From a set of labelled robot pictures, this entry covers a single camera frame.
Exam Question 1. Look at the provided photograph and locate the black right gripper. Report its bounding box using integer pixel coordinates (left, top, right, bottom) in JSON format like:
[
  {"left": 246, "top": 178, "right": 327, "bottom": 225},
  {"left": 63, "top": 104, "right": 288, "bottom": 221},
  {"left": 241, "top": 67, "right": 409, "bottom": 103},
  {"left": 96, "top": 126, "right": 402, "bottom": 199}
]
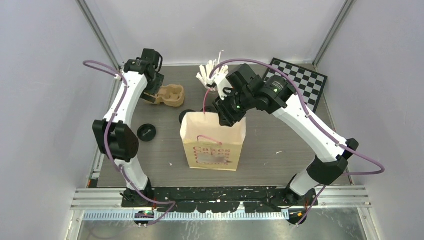
[{"left": 211, "top": 87, "right": 254, "bottom": 128}]

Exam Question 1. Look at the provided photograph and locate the brown cardboard cup carrier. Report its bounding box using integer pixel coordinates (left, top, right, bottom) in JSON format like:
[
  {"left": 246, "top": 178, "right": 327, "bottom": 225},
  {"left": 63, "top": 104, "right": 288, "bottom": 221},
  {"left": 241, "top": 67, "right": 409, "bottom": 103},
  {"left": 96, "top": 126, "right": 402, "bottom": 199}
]
[{"left": 141, "top": 84, "right": 185, "bottom": 108}]

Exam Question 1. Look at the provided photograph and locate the pink paper gift bag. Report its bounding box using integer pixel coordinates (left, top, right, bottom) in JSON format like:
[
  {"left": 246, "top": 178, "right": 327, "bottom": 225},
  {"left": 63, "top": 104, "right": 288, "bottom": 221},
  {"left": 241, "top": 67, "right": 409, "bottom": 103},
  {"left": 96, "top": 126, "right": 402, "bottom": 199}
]
[{"left": 179, "top": 86, "right": 247, "bottom": 172}]

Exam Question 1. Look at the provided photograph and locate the black plastic cup lid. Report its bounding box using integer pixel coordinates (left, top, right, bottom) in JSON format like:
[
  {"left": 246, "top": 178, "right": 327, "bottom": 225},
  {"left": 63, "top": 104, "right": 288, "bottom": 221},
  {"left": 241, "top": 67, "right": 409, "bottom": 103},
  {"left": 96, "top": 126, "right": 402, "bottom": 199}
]
[{"left": 200, "top": 105, "right": 217, "bottom": 113}]

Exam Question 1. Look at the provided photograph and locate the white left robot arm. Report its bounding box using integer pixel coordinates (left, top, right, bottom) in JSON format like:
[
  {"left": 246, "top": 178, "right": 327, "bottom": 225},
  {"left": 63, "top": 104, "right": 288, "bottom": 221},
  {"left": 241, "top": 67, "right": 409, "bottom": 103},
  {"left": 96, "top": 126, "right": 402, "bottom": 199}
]
[{"left": 83, "top": 48, "right": 165, "bottom": 207}]

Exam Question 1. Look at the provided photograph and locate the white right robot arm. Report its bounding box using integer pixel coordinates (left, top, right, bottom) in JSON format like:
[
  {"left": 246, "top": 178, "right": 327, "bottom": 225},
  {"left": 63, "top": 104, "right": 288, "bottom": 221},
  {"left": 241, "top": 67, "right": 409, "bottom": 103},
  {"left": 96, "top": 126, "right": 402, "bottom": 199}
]
[{"left": 209, "top": 64, "right": 359, "bottom": 205}]

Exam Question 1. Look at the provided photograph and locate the black white chessboard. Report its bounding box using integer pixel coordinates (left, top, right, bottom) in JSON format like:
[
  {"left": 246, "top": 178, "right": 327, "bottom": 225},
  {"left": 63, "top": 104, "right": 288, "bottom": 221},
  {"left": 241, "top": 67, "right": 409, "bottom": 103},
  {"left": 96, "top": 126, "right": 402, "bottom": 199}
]
[{"left": 270, "top": 57, "right": 328, "bottom": 113}]

